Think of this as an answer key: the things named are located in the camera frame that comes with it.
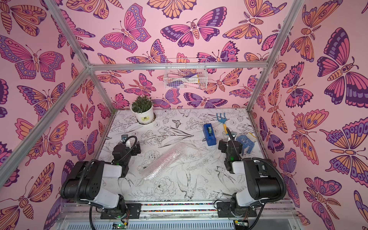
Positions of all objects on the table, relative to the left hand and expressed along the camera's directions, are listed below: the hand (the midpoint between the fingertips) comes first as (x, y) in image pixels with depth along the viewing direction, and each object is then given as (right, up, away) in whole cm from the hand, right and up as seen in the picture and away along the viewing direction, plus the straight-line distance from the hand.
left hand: (133, 140), depth 94 cm
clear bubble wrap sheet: (+28, -7, -5) cm, 30 cm away
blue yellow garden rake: (+64, +14, +19) cm, 68 cm away
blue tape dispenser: (+51, +6, +6) cm, 51 cm away
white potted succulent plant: (+5, +22, +4) cm, 23 cm away
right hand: (+65, +1, -1) cm, 65 cm away
